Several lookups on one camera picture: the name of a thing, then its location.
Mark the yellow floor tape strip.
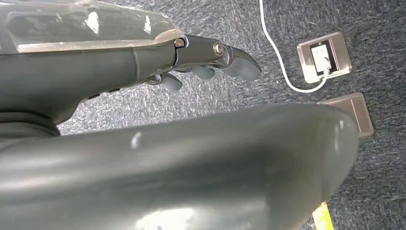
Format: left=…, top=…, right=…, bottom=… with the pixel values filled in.
left=312, top=201, right=336, bottom=230

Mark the closed metal floor cover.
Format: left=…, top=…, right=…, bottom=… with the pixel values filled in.
left=317, top=92, right=374, bottom=138

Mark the white power cable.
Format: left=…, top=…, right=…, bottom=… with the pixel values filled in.
left=259, top=0, right=329, bottom=94

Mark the metal floor socket plate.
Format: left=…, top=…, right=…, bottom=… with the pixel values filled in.
left=296, top=31, right=353, bottom=84

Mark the ribbed grey left arm sleeve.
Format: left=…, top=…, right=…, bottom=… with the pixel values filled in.
left=0, top=111, right=61, bottom=139

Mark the white power plug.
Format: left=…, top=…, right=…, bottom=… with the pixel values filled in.
left=311, top=44, right=333, bottom=74

